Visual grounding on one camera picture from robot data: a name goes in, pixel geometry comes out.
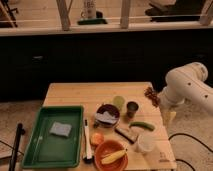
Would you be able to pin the wooden railing shelf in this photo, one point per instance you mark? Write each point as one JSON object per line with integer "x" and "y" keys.
{"x": 39, "y": 17}

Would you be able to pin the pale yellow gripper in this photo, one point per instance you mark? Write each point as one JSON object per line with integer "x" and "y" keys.
{"x": 168, "y": 116}

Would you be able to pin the light green cup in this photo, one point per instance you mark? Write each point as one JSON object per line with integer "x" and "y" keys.
{"x": 119, "y": 101}

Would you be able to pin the white handled spatula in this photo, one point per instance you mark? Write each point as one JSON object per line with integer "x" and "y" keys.
{"x": 88, "y": 150}

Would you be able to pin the orange bowl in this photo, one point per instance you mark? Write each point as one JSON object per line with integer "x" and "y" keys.
{"x": 108, "y": 147}

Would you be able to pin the blue-grey sponge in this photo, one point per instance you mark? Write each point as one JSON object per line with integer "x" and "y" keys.
{"x": 60, "y": 129}

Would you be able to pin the green flat item on shelf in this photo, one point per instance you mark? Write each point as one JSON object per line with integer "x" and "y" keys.
{"x": 92, "y": 21}

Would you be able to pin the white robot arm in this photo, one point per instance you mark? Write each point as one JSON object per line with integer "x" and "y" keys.
{"x": 185, "y": 82}

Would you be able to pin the brown rectangular brush block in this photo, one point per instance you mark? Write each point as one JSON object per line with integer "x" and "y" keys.
{"x": 129, "y": 135}

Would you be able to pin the small orange fruit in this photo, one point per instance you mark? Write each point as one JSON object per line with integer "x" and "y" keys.
{"x": 97, "y": 139}

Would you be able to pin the white mug on shelf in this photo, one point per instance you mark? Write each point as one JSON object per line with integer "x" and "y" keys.
{"x": 89, "y": 9}

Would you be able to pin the green chili pepper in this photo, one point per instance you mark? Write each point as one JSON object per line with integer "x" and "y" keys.
{"x": 144, "y": 125}

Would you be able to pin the black pole stand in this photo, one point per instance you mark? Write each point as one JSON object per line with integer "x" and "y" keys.
{"x": 19, "y": 132}

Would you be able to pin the yellow corn cob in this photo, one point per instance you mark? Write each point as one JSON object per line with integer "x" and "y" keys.
{"x": 110, "y": 158}

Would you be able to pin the dark bowl with cloth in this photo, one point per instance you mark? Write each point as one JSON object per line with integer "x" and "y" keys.
{"x": 107, "y": 115}

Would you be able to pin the brown dried bunch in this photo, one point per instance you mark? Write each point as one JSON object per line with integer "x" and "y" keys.
{"x": 152, "y": 95}

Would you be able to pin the white plastic cup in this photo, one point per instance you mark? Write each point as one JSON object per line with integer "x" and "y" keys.
{"x": 145, "y": 143}

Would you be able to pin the green plastic tray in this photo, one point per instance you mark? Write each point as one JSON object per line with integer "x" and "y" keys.
{"x": 46, "y": 150}

